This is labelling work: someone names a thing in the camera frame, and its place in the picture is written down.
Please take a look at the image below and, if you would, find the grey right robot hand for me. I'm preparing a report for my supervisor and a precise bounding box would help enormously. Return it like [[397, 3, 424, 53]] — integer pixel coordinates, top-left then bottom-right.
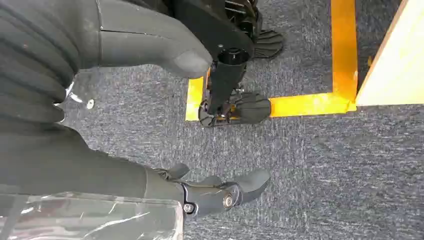
[[0, 0, 271, 220]]

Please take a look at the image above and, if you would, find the small clear plastic scrap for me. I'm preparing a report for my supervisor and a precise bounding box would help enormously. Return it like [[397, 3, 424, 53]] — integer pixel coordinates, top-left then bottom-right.
[[53, 78, 96, 124]]

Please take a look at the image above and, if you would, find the black robot leg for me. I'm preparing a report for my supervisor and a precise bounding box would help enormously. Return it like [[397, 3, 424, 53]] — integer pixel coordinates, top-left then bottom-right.
[[225, 0, 265, 44], [167, 0, 257, 116]]

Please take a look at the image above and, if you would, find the ribbed grey right arm sleeve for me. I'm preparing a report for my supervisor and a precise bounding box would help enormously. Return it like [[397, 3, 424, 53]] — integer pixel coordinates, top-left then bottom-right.
[[0, 0, 100, 125]]

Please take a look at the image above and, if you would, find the black robot foot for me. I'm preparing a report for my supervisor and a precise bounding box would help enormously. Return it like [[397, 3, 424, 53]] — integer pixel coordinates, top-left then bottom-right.
[[253, 29, 286, 61], [198, 91, 273, 129]]

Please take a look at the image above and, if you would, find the yellow floor tape strip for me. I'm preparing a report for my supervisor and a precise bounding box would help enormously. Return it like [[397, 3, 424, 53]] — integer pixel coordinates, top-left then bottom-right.
[[184, 76, 358, 122], [330, 0, 359, 102]]

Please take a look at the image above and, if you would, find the clear plastic sheet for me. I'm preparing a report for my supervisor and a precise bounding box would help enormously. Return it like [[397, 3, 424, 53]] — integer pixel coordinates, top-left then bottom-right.
[[0, 191, 185, 240]]

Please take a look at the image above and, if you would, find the pale wooden desk panel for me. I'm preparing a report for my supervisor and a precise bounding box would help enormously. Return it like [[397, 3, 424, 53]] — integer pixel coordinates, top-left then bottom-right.
[[355, 0, 424, 107]]

